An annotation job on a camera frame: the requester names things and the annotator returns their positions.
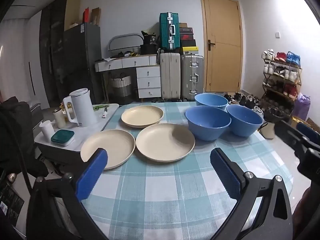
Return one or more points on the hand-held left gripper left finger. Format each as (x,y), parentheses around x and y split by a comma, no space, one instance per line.
(92,175)

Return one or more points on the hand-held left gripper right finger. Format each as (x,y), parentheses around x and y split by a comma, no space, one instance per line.
(225,175)

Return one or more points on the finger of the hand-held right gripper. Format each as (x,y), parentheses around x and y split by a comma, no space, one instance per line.
(287,131)
(307,131)

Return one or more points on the cream round plate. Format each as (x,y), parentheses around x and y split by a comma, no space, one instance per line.
(162,143)
(142,116)
(110,143)

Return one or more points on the blue bowl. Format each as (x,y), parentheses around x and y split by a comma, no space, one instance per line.
(246,125)
(211,100)
(207,126)

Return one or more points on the person's right forearm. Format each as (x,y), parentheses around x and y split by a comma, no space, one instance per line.
(303,212)

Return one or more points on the patterned cardboard box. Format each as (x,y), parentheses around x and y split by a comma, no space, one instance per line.
(303,122)

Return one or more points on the purple plastic bag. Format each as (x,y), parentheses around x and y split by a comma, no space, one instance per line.
(302,107)

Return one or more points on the white side table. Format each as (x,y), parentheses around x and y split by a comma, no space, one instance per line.
(82,135)

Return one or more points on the metal shoe rack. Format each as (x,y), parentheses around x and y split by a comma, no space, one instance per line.
(281,85)

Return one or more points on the teal lid food container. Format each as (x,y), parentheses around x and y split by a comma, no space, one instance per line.
(62,137)

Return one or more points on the cluster of sneakers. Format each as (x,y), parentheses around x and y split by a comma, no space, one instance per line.
(246,100)

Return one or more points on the teal checked tablecloth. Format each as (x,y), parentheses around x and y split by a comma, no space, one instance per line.
(162,187)

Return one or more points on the white cup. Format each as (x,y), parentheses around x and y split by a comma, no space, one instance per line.
(47,130)

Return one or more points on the white electric kettle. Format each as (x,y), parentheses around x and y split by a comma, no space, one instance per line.
(82,110)

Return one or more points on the green vegetable packet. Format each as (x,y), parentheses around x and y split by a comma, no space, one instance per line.
(100,107)

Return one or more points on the dark cloth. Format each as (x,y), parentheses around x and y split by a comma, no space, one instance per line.
(15,140)

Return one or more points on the dark printed box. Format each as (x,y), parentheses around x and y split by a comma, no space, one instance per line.
(10,200)

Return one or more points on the wicker laundry basket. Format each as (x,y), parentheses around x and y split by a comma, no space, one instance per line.
(120,85)

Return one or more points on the silver suitcase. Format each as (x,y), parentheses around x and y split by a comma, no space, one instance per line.
(192,77)

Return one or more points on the white dresser desk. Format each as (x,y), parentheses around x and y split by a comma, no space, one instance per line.
(147,82)

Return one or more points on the beige suitcase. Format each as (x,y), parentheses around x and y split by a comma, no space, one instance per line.
(170,77)

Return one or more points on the dark refrigerator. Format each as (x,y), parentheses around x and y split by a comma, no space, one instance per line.
(81,62)

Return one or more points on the wooden door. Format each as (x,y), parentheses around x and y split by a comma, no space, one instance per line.
(225,30)

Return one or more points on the tall dark wardrobe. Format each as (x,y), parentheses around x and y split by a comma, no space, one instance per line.
(51,55)

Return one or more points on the stack of shoe boxes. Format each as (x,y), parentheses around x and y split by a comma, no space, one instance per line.
(188,38)

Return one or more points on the black bag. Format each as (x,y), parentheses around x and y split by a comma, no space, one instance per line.
(148,45)

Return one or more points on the teal suitcase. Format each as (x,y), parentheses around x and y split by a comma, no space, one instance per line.
(166,32)

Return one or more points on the brown cardboard box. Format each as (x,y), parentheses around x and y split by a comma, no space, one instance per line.
(96,16)

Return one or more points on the red box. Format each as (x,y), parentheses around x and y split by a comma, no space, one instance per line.
(86,16)

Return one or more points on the oval grey mirror frame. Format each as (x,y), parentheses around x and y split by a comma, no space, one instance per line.
(125,36)

